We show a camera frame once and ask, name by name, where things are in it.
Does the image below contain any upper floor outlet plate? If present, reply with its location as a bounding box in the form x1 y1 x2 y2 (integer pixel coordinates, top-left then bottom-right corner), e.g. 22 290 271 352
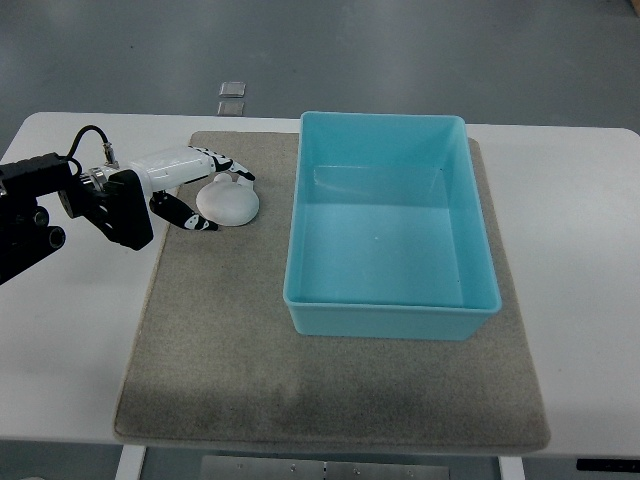
219 81 246 98

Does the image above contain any blue plastic box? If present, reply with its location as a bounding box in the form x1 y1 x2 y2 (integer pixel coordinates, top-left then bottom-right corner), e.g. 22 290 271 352
283 112 502 341

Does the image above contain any lower floor outlet plate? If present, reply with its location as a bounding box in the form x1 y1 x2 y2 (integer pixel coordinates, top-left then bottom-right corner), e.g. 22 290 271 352
217 100 245 117

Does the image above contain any floor outlet plate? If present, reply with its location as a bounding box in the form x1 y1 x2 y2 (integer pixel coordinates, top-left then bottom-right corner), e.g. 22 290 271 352
219 81 246 98
217 100 245 117

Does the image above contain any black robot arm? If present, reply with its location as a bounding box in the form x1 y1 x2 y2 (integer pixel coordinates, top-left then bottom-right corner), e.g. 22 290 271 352
1 125 153 283

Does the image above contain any white bunny toy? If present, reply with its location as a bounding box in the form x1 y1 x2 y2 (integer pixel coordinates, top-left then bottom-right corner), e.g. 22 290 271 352
196 173 260 227

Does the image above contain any metal table base plate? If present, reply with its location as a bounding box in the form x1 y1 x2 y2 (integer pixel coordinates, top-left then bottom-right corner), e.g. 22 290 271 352
199 455 451 480

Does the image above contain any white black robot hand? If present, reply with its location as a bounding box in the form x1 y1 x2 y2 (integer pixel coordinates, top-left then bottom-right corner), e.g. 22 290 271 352
131 146 255 231

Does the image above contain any left white table leg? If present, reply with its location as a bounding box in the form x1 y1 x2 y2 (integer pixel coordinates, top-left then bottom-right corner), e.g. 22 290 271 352
114 445 146 480

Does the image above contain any right white table leg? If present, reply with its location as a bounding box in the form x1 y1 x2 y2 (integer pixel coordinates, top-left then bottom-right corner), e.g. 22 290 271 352
498 456 526 480

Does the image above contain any grey felt mat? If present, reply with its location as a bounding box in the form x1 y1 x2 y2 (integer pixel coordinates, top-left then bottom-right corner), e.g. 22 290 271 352
113 131 551 456

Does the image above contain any white table leg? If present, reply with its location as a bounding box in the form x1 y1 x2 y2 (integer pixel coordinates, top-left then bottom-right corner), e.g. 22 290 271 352
114 445 146 480
498 456 526 480

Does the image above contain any black table control panel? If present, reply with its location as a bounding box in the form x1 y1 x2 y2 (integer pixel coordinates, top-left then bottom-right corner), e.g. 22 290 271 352
576 458 640 473

